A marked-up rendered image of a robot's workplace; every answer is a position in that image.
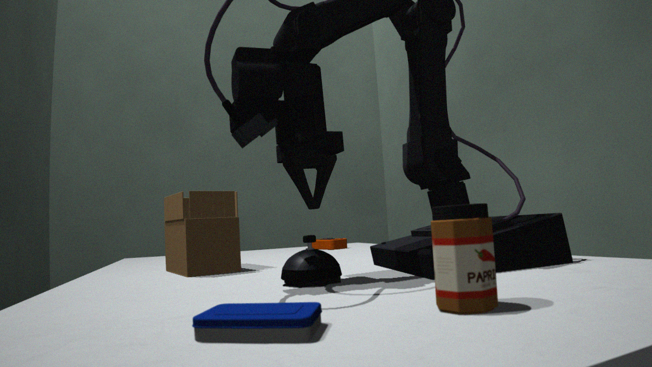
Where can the brown cardboard box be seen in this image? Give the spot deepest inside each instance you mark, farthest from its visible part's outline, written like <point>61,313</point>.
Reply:
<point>202,236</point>

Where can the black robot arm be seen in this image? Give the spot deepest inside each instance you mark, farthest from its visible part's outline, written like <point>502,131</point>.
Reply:
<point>430,154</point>

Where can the paprika spice jar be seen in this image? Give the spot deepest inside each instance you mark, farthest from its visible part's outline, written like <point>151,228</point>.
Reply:
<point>464,259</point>

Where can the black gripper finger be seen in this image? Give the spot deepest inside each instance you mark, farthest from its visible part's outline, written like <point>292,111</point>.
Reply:
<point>289,171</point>
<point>298,162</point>

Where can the blue and grey ink pad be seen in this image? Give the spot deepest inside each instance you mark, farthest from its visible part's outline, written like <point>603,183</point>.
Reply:
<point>258,322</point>

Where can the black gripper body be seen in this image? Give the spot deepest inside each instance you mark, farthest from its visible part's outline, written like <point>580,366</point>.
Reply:
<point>312,142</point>

